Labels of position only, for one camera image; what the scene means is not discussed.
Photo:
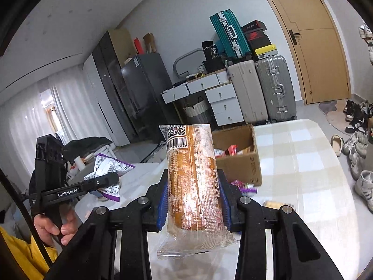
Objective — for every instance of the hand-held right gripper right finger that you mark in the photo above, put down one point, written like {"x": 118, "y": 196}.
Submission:
{"x": 225, "y": 210}

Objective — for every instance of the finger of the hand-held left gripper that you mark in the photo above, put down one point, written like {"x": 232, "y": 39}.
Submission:
{"x": 100, "y": 181}

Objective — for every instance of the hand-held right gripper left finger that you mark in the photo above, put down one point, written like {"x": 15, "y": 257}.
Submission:
{"x": 162, "y": 210}

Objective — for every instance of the white purple-trimmed snack packet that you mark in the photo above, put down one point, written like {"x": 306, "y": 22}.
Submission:
{"x": 107, "y": 166}

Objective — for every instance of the purple pink snack packet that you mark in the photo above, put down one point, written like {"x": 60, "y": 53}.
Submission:
{"x": 243, "y": 186}

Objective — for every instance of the orange bread packet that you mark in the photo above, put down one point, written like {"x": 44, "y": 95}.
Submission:
{"x": 192, "y": 180}

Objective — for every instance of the cardboard box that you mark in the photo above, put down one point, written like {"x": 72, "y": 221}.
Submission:
{"x": 242, "y": 166}

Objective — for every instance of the clear cracker packet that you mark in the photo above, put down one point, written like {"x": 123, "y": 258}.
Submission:
{"x": 278, "y": 205}

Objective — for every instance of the person's left forearm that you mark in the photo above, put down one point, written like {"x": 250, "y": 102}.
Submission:
{"x": 20, "y": 256}

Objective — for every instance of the person's left hand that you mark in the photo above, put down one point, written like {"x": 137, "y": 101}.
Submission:
{"x": 43, "y": 224}

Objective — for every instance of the white bottle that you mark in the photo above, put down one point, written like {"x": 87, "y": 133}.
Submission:
{"x": 79, "y": 163}

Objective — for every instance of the black cloth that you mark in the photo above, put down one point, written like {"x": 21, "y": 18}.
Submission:
{"x": 87, "y": 145}

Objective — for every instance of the white curtain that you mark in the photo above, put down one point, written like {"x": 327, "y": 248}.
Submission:
{"x": 26, "y": 128}

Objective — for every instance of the window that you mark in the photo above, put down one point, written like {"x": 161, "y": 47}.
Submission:
{"x": 49, "y": 108}

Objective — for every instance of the dark glass cabinet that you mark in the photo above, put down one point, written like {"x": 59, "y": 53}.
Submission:
{"x": 116, "y": 93}

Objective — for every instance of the dark grey fridge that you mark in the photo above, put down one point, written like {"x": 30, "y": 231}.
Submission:
{"x": 145, "y": 93}

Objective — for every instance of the woven laundry basket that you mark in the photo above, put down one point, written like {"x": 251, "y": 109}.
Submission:
{"x": 195, "y": 112}

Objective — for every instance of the white drawer desk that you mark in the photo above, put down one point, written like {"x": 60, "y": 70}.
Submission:
{"x": 221, "y": 99}

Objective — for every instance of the beige suitcase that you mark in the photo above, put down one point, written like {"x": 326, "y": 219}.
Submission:
{"x": 247, "y": 93}

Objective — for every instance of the beige slipper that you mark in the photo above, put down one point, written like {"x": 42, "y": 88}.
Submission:
{"x": 337, "y": 145}

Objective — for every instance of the silver suitcase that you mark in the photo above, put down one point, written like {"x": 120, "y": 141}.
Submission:
{"x": 276, "y": 90}

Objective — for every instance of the oval mirror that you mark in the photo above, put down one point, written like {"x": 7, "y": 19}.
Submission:
{"x": 175, "y": 64}

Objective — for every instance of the large cardboard sheet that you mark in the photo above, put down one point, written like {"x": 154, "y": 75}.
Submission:
{"x": 122, "y": 43}

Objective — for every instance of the beige round doormat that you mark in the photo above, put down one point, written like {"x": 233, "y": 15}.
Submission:
{"x": 335, "y": 122}

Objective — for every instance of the red container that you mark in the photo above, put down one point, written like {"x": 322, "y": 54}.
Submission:
{"x": 139, "y": 46}

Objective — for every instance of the grey floor mat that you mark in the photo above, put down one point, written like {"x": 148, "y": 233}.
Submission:
{"x": 327, "y": 107}

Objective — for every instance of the small cardboard piece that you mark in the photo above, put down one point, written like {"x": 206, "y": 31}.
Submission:
{"x": 149, "y": 43}

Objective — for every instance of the pile of assorted shoes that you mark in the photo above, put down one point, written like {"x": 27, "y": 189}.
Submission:
{"x": 361, "y": 151}

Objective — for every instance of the black bag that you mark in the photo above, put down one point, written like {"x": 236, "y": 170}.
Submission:
{"x": 211, "y": 51}

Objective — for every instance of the plain black shoe box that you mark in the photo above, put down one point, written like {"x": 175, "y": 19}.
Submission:
{"x": 260, "y": 43}

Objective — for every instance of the wooden door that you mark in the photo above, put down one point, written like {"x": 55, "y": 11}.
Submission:
{"x": 314, "y": 64}

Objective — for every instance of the teal suitcase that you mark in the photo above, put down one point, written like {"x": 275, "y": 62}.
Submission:
{"x": 230, "y": 35}

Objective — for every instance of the red black shoe box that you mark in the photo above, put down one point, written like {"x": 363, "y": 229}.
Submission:
{"x": 256, "y": 36}

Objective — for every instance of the flat black shoe box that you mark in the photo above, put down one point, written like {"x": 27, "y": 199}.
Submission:
{"x": 253, "y": 26}

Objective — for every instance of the rows of sneakers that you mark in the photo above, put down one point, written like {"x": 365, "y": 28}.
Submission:
{"x": 365, "y": 32}

